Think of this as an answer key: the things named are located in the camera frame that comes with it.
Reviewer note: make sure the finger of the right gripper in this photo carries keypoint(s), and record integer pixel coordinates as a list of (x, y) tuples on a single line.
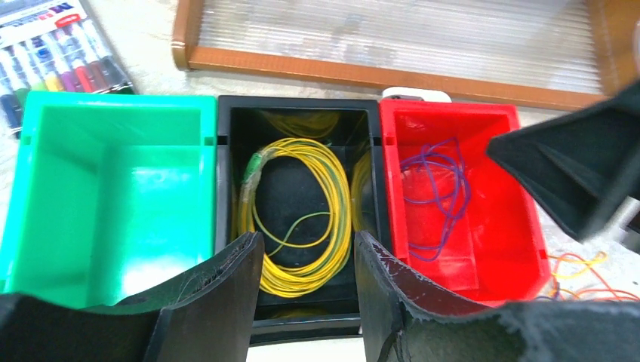
[(579, 167)]

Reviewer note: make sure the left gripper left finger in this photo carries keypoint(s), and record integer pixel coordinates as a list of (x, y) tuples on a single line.
[(203, 314)]

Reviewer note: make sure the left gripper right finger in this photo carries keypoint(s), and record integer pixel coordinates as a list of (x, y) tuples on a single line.
[(407, 317)]

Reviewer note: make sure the red plastic bin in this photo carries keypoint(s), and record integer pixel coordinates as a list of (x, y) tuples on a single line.
[(457, 217)]

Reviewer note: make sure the green plastic bin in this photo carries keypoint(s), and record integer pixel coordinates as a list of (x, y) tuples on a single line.
[(112, 194)]

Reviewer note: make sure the black plastic bin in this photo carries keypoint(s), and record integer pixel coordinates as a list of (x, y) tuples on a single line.
[(292, 208)]

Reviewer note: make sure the wooden two-tier shelf rack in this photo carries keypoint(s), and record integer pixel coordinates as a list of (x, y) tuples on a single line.
[(562, 55)]

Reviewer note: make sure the light blue stapler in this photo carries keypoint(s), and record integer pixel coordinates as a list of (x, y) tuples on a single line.
[(411, 93)]

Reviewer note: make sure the pack of coloured markers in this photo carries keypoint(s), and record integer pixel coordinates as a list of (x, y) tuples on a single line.
[(54, 46)]

